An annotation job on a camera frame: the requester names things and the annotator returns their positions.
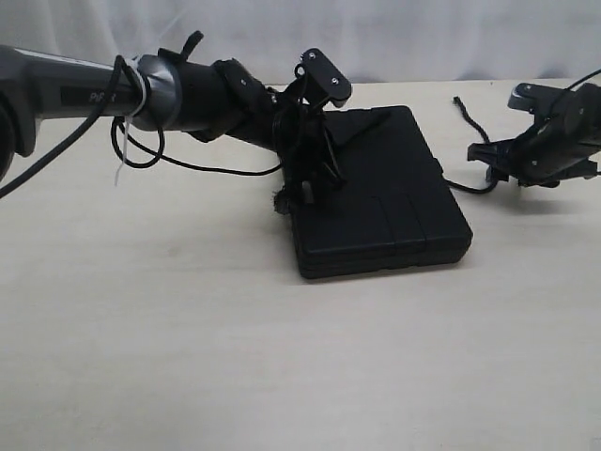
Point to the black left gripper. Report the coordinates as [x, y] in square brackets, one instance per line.
[281, 121]

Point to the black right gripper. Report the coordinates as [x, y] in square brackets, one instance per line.
[558, 150]

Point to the black plastic carrying case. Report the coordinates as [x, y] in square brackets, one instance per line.
[395, 210]

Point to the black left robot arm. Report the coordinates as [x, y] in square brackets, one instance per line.
[166, 92]

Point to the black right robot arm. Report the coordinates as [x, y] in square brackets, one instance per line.
[586, 100]

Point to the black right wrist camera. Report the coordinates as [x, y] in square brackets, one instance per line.
[539, 100]

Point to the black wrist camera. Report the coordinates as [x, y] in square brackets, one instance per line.
[539, 100]
[326, 83]

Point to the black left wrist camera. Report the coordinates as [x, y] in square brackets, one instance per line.
[326, 83]

